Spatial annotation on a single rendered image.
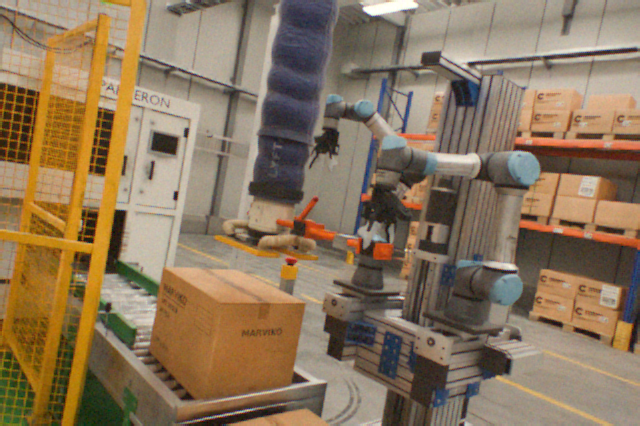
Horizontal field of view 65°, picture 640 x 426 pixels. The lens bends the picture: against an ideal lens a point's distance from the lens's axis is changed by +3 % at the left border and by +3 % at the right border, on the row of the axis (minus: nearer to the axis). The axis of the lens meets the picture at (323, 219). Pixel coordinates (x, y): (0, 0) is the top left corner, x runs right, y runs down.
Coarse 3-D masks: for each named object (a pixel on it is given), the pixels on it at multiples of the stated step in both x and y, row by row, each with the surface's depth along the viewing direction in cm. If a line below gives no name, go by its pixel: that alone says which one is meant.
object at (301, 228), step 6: (294, 222) 178; (300, 222) 176; (306, 222) 183; (312, 222) 185; (294, 228) 179; (300, 228) 177; (306, 228) 174; (318, 228) 177; (294, 234) 178; (300, 234) 175; (306, 234) 174
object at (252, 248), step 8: (224, 240) 196; (232, 240) 194; (240, 240) 195; (256, 240) 186; (240, 248) 187; (248, 248) 182; (256, 248) 181; (256, 256) 178; (264, 256) 179; (272, 256) 181
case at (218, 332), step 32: (160, 288) 228; (192, 288) 203; (224, 288) 207; (256, 288) 218; (160, 320) 224; (192, 320) 200; (224, 320) 185; (256, 320) 194; (288, 320) 204; (160, 352) 220; (192, 352) 196; (224, 352) 187; (256, 352) 196; (288, 352) 206; (192, 384) 193; (224, 384) 189; (256, 384) 198; (288, 384) 209
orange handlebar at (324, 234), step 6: (276, 222) 190; (282, 222) 187; (288, 222) 185; (312, 228) 175; (312, 234) 174; (318, 234) 170; (324, 234) 168; (330, 234) 166; (330, 240) 166; (348, 240) 159; (354, 246) 156; (384, 252) 148; (390, 252) 149
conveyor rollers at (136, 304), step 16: (112, 288) 332; (128, 288) 339; (112, 304) 297; (128, 304) 303; (144, 304) 310; (144, 320) 275; (144, 336) 249; (144, 352) 229; (160, 368) 216; (176, 384) 202; (192, 400) 189
